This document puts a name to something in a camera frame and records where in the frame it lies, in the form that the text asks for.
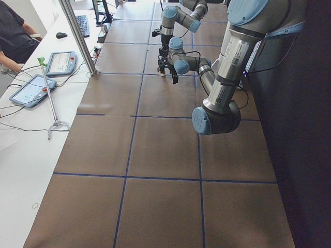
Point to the seated person in black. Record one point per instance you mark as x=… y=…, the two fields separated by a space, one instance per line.
x=17 y=45

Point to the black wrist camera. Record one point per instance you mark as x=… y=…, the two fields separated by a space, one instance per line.
x=156 y=32
x=173 y=75

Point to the black computer mouse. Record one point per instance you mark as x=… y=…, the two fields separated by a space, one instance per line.
x=61 y=35

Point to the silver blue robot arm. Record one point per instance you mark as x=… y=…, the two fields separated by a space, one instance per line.
x=248 y=23
x=191 y=22

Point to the black keyboard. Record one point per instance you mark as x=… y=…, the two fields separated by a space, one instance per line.
x=82 y=21

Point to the metal reacher grabber tool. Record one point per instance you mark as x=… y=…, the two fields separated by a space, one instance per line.
x=57 y=125

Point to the lower teach pendant tablet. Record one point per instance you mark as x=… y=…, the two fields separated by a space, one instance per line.
x=31 y=93

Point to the upper teach pendant tablet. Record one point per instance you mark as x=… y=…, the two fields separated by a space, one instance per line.
x=61 y=63

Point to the black monitor stand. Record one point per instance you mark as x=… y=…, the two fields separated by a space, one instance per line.
x=102 y=14

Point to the teach pendant tablet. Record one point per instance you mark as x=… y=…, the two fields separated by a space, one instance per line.
x=61 y=63
x=31 y=93

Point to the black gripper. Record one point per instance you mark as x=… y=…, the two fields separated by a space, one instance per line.
x=164 y=41
x=164 y=62

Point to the aluminium frame post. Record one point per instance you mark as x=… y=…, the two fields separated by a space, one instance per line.
x=71 y=18

